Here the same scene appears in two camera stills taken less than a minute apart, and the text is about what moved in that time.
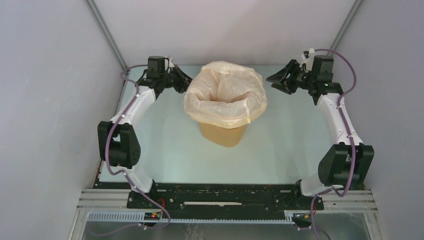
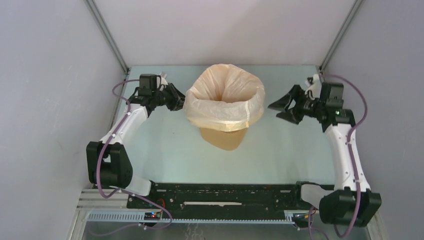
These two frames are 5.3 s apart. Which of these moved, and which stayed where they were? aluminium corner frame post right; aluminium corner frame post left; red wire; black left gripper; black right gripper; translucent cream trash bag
Moved: black left gripper; black right gripper
Stayed: red wire; translucent cream trash bag; aluminium corner frame post left; aluminium corner frame post right
